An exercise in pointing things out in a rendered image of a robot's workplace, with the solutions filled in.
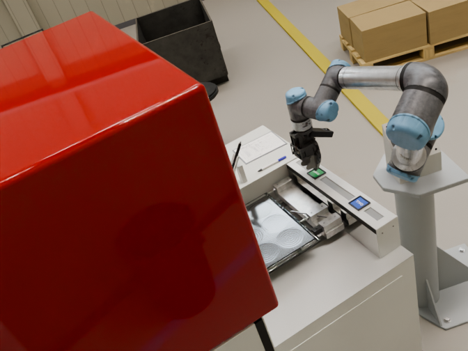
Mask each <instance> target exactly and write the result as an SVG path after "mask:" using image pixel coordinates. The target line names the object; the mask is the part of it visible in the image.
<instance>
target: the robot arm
mask: <svg viewBox="0 0 468 351"><path fill-rule="evenodd" d="M342 89H359V90H377V91H402V92H403V94H402V95H401V97H400V99H399V102H398V104H397V106H396V108H395V110H394V112H393V115H392V117H391V118H390V119H389V122H388V123H387V128H386V135H387V137H388V139H389V140H391V143H392V145H393V149H392V151H391V159H390V160H389V163H388V164H387V168H386V170H387V172H388V173H390V174H391V175H393V176H396V177H398V178H401V179H403V180H406V181H409V182H416V181H417V180H418V179H419V178H420V175H421V172H422V170H423V168H424V166H425V164H426V161H427V159H428V157H429V154H430V152H431V150H432V147H433V146H434V144H435V142H436V139H438V138H439V137H440V136H441V135H442V133H443V131H444V127H445V124H444V120H443V118H442V116H441V115H440V114H441V111H442V109H443V107H444V104H445V103H446V100H447V98H448V94H449V87H448V84H447V81H446V79H445V77H444V75H443V74H442V73H441V72H440V71H439V70H438V69H437V68H435V67H434V66H432V65H429V64H427V63H422V62H408V63H406V64H405V65H389V66H351V65H350V64H349V63H347V62H346V61H343V60H340V59H335V60H333V61H332V62H331V64H330V66H329V67H328V68H327V71H326V74H325V76H324V78H323V80H322V82H321V84H320V86H319V88H318V90H317V92H316V94H315V96H314V97H311V96H307V95H306V91H305V89H304V88H302V87H294V88H292V89H290V90H289V91H287V92H286V104H287V107H288V112H289V115H290V121H291V124H292V128H293V131H291V132H289V134H290V139H291V142H292V143H290V147H291V150H292V154H293V155H294V154H295V156H296V157H298V158H299V159H301V160H302V162H301V165H302V166H306V165H307V166H306V169H307V170H309V169H314V171H317V170H318V168H319V166H320V163H321V153H320V148H319V145H318V142H317V141H316V140H315V137H333V134H334V132H333V131H331V130H330V129H328V128H314V127H313V126H312V120H311V119H315V120H318V121H324V122H332V121H333V120H335V119H336V117H337V115H338V110H339V108H338V104H337V102H336V101H337V99H338V96H339V94H340V92H341V90H342Z"/></svg>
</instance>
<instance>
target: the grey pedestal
mask: <svg viewBox="0 0 468 351"><path fill-rule="evenodd" d="M386 168H387V163H386V157H385V154H383V156H382V159H381V160H380V163H379V164H378V166H377V168H376V170H375V172H374V174H373V178H374V180H375V181H376V183H377V184H378V185H379V186H380V187H381V189H382V190H383V191H384V192H390V193H394V196H395V202H396V214H397V216H398V226H399V233H400V245H401V246H403V247H404V248H406V250H408V251H410V252H411V253H412V254H414V269H415V277H416V291H417V299H418V308H419V316H421V317H422V318H424V319H426V320H428V321H429V322H431V323H433V324H434V325H437V326H438V327H440V328H442V329H444V330H445V331H446V330H449V329H452V328H455V327H458V326H460V325H464V324H467V323H468V246H467V245H466V244H461V245H458V246H456V247H452V248H450V249H447V250H442V249H440V248H439V247H438V246H437V238H436V223H435V197H434V194H436V193H438V192H441V191H444V190H446V189H450V188H452V187H456V186H458V185H461V184H464V183H466V182H468V175H467V174H466V173H465V172H464V171H463V170H462V169H461V168H460V167H459V166H458V165H457V164H456V163H455V162H454V161H453V160H451V159H450V158H449V157H448V156H447V155H446V154H445V153H444V152H442V170H441V171H437V172H434V173H431V174H429V175H425V176H423V177H420V178H419V179H418V180H417V181H416V182H405V183H403V184H401V185H400V184H399V182H398V181H397V180H396V179H395V178H394V177H393V176H392V175H391V174H390V173H388V172H387V170H386Z"/></svg>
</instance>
